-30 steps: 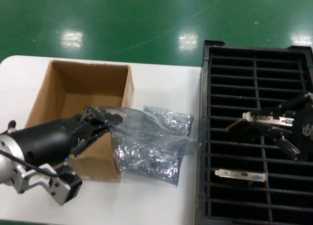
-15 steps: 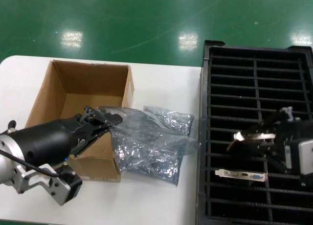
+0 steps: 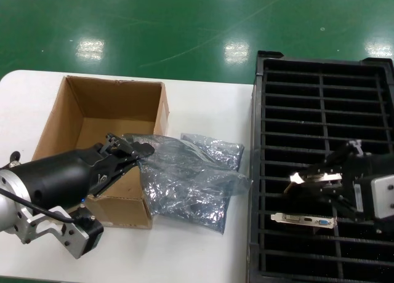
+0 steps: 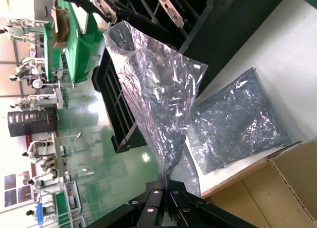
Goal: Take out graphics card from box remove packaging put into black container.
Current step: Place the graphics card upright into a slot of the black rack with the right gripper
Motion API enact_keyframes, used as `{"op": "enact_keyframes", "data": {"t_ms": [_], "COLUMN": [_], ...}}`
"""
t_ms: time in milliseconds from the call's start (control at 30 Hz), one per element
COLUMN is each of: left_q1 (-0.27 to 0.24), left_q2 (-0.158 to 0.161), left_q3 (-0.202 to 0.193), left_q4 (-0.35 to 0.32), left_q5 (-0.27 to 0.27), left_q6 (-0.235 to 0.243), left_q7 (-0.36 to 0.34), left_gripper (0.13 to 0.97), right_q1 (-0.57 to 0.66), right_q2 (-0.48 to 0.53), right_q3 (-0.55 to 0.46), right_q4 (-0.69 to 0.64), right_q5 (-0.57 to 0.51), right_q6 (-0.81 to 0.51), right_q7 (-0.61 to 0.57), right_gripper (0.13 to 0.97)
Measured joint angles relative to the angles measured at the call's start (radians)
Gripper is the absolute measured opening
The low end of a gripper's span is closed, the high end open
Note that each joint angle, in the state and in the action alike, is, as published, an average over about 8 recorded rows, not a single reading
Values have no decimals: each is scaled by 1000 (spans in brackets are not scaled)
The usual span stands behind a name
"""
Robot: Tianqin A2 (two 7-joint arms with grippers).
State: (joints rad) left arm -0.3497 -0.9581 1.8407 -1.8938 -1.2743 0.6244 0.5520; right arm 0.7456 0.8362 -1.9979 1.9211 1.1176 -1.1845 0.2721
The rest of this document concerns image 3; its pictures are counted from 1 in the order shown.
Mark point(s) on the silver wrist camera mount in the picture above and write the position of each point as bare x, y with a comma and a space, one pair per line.
381, 197
70, 240

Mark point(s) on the graphics card with silver bracket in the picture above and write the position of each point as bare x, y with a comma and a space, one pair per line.
295, 219
317, 176

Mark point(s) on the black slotted plastic container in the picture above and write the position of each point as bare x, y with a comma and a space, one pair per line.
257, 110

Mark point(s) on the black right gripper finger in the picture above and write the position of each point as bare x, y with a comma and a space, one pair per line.
338, 160
341, 200

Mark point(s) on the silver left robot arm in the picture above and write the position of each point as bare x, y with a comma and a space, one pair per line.
9, 184

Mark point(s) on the brown cardboard box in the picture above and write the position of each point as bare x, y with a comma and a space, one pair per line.
117, 104

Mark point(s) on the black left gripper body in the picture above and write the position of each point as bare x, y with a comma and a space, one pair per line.
55, 178

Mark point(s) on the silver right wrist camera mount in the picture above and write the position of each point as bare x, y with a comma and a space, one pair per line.
381, 197

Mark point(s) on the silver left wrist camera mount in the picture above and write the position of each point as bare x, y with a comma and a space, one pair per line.
70, 240

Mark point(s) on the crinkled silver antistatic bag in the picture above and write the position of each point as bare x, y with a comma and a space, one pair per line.
221, 153

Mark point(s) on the translucent grey antistatic bag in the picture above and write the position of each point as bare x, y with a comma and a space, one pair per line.
172, 178

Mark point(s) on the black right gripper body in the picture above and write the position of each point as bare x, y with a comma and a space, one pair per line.
369, 166

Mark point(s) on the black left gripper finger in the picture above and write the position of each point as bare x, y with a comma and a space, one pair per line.
126, 150
120, 172

